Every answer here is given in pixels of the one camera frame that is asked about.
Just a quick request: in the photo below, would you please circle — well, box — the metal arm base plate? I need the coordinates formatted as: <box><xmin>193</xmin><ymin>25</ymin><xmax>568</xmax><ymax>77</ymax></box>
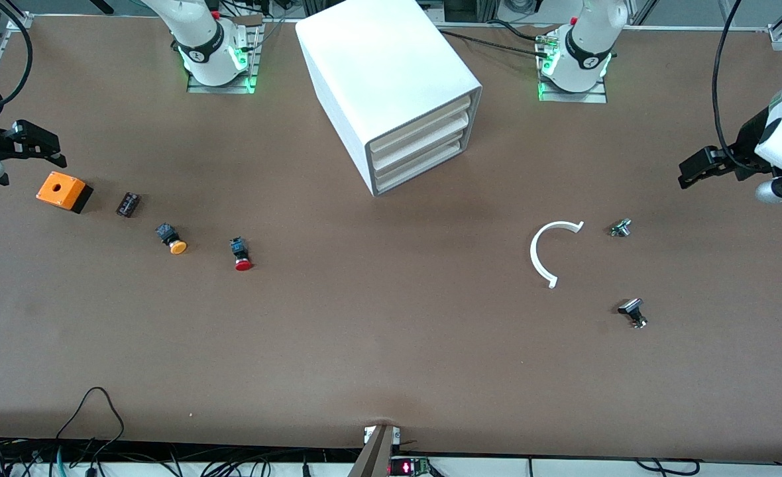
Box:
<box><xmin>537</xmin><ymin>30</ymin><xmax>608</xmax><ymax>104</ymax></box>
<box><xmin>186</xmin><ymin>25</ymin><xmax>264</xmax><ymax>94</ymax></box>

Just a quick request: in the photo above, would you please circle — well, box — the black square white-faced button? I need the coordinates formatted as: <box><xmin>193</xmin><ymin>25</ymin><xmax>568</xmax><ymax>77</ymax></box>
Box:
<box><xmin>618</xmin><ymin>298</ymin><xmax>648</xmax><ymax>329</ymax></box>

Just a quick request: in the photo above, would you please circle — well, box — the white plastic bin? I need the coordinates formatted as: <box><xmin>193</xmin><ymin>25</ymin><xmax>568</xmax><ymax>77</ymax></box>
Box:
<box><xmin>372</xmin><ymin>138</ymin><xmax>466</xmax><ymax>193</ymax></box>

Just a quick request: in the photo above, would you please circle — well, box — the tangled black cable bundle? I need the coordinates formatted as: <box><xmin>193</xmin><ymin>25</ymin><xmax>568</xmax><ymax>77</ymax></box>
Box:
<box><xmin>0</xmin><ymin>437</ymin><xmax>360</xmax><ymax>477</ymax></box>

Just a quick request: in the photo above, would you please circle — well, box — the white curved plastic piece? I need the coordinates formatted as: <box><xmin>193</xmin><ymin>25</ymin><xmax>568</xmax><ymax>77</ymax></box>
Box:
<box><xmin>530</xmin><ymin>221</ymin><xmax>585</xmax><ymax>290</ymax></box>

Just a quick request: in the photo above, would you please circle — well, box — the small red LED device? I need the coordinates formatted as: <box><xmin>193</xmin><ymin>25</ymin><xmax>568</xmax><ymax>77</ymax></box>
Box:
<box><xmin>389</xmin><ymin>456</ymin><xmax>432</xmax><ymax>477</ymax></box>

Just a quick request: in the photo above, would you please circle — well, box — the highest white drawer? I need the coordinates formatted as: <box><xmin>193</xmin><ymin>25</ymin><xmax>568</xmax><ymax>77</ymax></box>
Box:
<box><xmin>370</xmin><ymin>95</ymin><xmax>475</xmax><ymax>152</ymax></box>

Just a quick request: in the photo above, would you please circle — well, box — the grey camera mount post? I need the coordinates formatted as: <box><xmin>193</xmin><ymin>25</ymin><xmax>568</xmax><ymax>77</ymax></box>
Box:
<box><xmin>347</xmin><ymin>425</ymin><xmax>397</xmax><ymax>477</ymax></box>

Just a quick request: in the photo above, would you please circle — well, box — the orange button box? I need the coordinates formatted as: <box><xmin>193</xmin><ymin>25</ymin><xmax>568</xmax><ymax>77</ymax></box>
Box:
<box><xmin>36</xmin><ymin>172</ymin><xmax>94</xmax><ymax>214</ymax></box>

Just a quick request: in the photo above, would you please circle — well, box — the red push button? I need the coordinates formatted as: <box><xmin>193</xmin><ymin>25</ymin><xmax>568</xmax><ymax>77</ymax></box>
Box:
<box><xmin>229</xmin><ymin>237</ymin><xmax>254</xmax><ymax>272</ymax></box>

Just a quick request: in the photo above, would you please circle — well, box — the yellow push button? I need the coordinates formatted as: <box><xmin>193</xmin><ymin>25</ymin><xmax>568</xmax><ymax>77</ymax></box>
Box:
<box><xmin>155</xmin><ymin>223</ymin><xmax>188</xmax><ymax>256</ymax></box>

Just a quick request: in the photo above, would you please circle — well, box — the middle white drawer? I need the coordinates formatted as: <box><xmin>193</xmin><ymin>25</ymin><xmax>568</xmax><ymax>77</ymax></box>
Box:
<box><xmin>371</xmin><ymin>114</ymin><xmax>473</xmax><ymax>172</ymax></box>

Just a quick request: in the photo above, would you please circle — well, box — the thin black looped cable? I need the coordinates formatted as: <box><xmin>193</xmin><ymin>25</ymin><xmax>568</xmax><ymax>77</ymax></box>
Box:
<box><xmin>56</xmin><ymin>387</ymin><xmax>126</xmax><ymax>459</ymax></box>

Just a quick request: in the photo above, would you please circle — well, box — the black cable on white ledge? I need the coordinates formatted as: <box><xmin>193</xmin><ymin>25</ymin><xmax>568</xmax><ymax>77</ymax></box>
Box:
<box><xmin>635</xmin><ymin>458</ymin><xmax>700</xmax><ymax>477</ymax></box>

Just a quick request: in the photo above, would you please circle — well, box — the black cable behind cabinet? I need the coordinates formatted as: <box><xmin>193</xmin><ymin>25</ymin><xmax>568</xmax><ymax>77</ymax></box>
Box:
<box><xmin>439</xmin><ymin>19</ymin><xmax>555</xmax><ymax>59</ymax></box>

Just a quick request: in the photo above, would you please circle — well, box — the white drawer cabinet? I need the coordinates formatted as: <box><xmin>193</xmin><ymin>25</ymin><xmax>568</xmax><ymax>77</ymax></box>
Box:
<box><xmin>296</xmin><ymin>0</ymin><xmax>483</xmax><ymax>197</ymax></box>

